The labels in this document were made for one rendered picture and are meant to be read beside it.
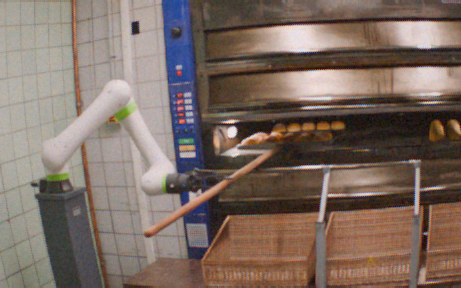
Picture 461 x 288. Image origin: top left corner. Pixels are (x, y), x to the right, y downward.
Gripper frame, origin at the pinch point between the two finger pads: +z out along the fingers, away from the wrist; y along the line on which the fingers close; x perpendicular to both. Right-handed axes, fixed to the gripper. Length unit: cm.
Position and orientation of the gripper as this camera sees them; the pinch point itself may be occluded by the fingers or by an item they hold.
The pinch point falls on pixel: (225, 182)
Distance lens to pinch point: 275.8
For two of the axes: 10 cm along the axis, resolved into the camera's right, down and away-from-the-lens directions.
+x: -3.1, 1.5, -9.4
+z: 9.5, -0.4, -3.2
